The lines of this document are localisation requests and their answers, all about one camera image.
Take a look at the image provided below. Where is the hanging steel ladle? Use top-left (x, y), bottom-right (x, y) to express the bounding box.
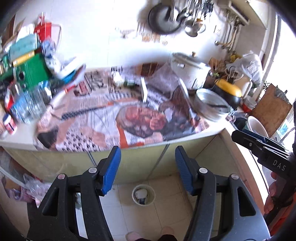
top-left (185, 4), bottom-right (206, 37)

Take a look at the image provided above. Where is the newspaper sheet table cover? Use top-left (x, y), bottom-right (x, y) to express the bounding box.
top-left (34, 64), bottom-right (209, 152)

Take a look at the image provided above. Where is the black hanging frying pan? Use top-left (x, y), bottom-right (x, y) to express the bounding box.
top-left (147, 4), bottom-right (181, 35)

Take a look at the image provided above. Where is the white rice cooker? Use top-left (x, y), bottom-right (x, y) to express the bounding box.
top-left (170, 52), bottom-right (211, 90)

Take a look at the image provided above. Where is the blue plastic colander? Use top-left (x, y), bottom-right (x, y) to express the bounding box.
top-left (62, 70), bottom-right (79, 85)

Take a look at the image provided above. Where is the wooden cutting board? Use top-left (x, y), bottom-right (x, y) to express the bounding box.
top-left (250, 84), bottom-right (292, 137)

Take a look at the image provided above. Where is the small dark glass bottle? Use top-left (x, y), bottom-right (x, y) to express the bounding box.
top-left (122, 80), bottom-right (136, 88)

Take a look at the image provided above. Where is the teal tissue box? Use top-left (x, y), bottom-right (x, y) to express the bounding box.
top-left (9, 33), bottom-right (41, 62)

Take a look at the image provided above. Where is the red carton box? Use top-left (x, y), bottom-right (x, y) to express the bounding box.
top-left (34, 15), bottom-right (62, 43)

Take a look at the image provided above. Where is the person's right hand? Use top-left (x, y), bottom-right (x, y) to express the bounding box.
top-left (264, 172), bottom-right (277, 214)

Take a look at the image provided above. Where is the yellow black appliance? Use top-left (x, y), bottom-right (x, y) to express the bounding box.
top-left (212, 78), bottom-right (242, 110)

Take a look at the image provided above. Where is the white plastic bag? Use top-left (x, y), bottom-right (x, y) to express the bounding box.
top-left (226, 51), bottom-right (263, 85)

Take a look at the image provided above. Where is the clear plastic water bottle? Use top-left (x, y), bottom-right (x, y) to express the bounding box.
top-left (10, 93), bottom-right (35, 125)

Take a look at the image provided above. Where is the white red-label pill bottle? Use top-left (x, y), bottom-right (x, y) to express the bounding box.
top-left (3, 113), bottom-right (17, 135)

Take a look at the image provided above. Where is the small trash bin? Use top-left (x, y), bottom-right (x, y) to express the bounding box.
top-left (132, 184), bottom-right (156, 206)

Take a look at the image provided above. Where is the green metal box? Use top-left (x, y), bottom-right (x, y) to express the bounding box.
top-left (13, 53), bottom-right (52, 89)

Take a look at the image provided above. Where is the clear glass mug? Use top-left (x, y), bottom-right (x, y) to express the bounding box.
top-left (32, 86), bottom-right (52, 116)

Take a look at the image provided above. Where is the aluminium steamer pot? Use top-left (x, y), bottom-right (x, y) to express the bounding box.
top-left (193, 88), bottom-right (233, 122)

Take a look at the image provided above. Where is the black rice spoon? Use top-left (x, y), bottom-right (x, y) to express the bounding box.
top-left (208, 104), bottom-right (229, 109)

